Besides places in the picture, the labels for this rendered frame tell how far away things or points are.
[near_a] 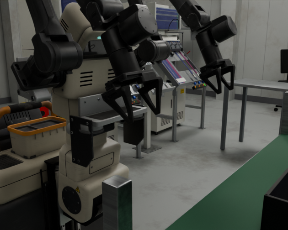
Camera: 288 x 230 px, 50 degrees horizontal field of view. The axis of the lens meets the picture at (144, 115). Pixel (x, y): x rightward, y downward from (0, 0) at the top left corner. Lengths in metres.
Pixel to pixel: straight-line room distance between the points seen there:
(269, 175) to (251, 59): 5.86
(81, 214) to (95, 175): 0.14
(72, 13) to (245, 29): 5.86
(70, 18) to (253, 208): 0.72
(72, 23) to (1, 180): 0.61
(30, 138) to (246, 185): 0.85
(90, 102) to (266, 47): 5.73
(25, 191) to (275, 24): 5.81
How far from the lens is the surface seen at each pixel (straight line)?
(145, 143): 3.64
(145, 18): 0.64
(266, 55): 6.55
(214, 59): 1.02
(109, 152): 1.15
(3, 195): 1.25
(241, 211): 0.67
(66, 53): 0.82
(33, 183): 1.30
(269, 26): 6.55
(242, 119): 4.00
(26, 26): 3.31
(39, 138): 1.32
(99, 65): 1.04
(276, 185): 0.53
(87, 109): 1.00
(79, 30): 0.96
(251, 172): 0.84
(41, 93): 0.93
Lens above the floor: 1.28
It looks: 14 degrees down
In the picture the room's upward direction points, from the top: straight up
